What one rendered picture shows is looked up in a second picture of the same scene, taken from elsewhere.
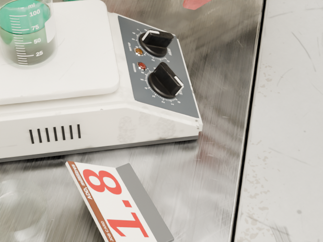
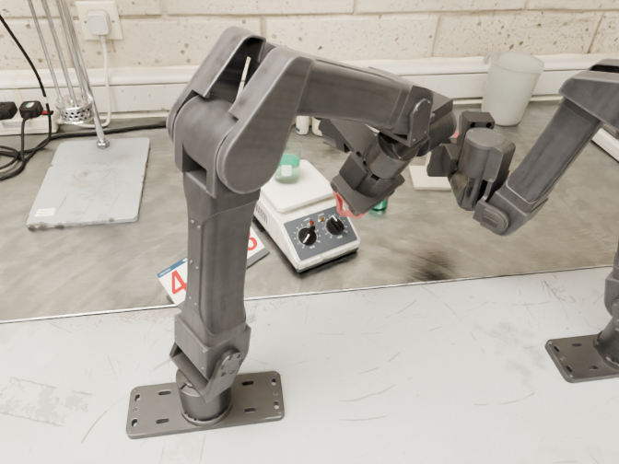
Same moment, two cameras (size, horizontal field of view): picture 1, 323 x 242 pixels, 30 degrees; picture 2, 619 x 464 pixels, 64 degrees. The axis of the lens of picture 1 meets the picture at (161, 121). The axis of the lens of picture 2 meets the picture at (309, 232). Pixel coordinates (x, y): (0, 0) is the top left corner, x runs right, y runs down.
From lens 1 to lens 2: 65 cm
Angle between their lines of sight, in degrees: 49
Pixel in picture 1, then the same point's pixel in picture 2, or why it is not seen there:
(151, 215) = not seen: hidden behind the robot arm
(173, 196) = (257, 272)
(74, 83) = (273, 196)
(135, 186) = (256, 256)
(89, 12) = (323, 188)
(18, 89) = not seen: hidden behind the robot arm
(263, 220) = (257, 310)
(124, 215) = not seen: hidden behind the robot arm
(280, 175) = (291, 312)
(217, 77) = (350, 272)
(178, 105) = (299, 247)
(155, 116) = (284, 237)
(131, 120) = (278, 231)
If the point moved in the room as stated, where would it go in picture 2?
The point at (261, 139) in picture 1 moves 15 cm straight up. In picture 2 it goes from (313, 300) to (317, 230)
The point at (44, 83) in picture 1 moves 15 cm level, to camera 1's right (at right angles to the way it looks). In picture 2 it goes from (268, 188) to (290, 242)
